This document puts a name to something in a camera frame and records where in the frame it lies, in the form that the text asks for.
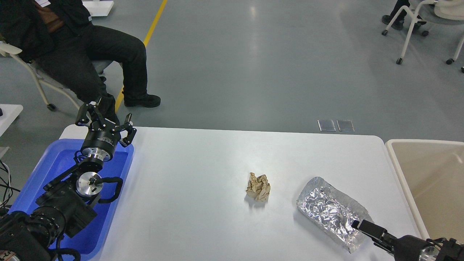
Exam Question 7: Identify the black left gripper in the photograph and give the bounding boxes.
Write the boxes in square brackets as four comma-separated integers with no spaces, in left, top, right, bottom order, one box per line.
[75,102,137,162]

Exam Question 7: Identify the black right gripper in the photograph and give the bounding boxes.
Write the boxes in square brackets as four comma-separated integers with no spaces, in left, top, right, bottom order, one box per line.
[351,220,428,261]

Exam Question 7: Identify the silver foil bag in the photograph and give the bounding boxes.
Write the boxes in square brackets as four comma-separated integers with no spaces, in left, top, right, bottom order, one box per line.
[295,177,373,254]

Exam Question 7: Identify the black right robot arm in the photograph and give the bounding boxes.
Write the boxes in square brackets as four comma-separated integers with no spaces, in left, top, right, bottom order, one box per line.
[351,220,464,261]

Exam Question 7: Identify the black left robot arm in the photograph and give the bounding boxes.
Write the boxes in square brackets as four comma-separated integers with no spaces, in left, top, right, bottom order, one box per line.
[0,102,137,261]

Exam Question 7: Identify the blue plastic tray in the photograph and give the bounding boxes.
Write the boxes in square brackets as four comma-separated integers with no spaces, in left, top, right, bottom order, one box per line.
[8,139,134,255]

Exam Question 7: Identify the beige plastic bin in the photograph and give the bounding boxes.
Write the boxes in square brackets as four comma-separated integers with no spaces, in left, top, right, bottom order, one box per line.
[385,139,464,243]

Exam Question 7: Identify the white side table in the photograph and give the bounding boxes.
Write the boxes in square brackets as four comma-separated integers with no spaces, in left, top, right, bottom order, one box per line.
[0,104,24,136]

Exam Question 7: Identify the seated person in black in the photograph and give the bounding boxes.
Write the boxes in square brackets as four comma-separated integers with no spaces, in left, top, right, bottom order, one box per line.
[1,0,161,121]

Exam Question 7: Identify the white board on floor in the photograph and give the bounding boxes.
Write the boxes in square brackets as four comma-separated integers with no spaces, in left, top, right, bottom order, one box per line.
[82,0,114,17]

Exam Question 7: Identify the right metal floor plate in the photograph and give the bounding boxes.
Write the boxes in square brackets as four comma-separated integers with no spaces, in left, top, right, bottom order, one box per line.
[336,120,355,132]

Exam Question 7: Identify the metal floor plate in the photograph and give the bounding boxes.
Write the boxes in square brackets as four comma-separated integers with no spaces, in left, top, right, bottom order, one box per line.
[336,120,355,132]
[318,119,336,132]

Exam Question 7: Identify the white chair left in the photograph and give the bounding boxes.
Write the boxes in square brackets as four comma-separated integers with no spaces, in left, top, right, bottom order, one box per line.
[0,41,113,111]

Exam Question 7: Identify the left metal floor plate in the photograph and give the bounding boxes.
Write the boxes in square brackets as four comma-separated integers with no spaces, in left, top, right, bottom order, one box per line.
[318,119,336,132]

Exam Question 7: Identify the crumpled brown paper ball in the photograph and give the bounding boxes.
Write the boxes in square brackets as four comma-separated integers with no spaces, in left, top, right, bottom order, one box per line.
[245,172,271,203]

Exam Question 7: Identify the person feet background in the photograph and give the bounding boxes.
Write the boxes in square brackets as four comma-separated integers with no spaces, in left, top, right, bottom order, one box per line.
[381,0,427,31]

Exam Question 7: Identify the white rolling chair right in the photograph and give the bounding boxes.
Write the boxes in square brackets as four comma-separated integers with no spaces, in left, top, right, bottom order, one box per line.
[382,0,464,66]

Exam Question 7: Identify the black cables left edge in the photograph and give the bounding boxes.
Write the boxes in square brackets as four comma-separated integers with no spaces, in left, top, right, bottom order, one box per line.
[0,159,20,207]

